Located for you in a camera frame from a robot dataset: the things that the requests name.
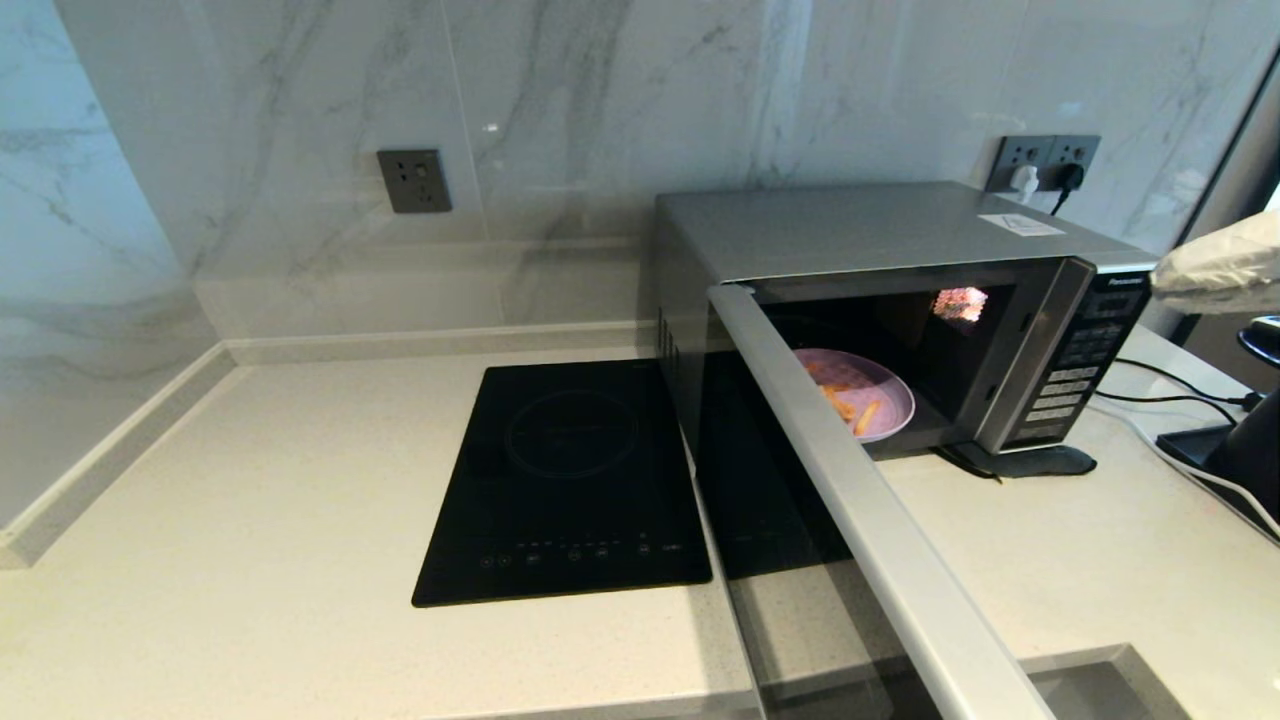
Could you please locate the black pad under microwave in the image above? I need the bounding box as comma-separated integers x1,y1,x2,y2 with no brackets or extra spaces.
940,445,1098,481

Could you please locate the grey cabinet front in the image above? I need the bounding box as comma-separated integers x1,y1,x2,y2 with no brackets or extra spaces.
1025,662,1151,720

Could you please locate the grey double wall socket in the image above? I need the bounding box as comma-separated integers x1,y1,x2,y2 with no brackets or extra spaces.
985,134,1103,194

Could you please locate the purple plate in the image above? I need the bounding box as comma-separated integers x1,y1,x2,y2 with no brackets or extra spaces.
795,348,916,444

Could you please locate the white power cable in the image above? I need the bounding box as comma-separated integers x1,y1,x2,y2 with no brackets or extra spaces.
1095,405,1280,541

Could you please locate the black flat appliance base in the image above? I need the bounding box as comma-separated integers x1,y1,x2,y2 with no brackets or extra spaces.
1155,425,1236,471

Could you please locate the dark glass microwave door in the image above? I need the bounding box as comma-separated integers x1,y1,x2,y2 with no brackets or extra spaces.
695,283,1056,720

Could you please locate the thin black power cable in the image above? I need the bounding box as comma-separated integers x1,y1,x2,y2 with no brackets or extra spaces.
1090,392,1238,426
1108,358,1263,409

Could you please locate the dark window frame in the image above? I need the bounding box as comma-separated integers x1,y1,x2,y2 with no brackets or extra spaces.
1168,45,1280,346

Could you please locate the black power plug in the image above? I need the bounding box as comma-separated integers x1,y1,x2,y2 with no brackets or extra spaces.
1050,162,1087,216

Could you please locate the white paper sheet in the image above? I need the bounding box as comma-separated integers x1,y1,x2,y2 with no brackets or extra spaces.
980,213,1067,238

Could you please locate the black induction cooktop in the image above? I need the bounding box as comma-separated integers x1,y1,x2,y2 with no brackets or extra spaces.
412,360,714,608

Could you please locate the grey single wall socket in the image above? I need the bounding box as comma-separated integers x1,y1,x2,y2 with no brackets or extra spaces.
377,149,453,215

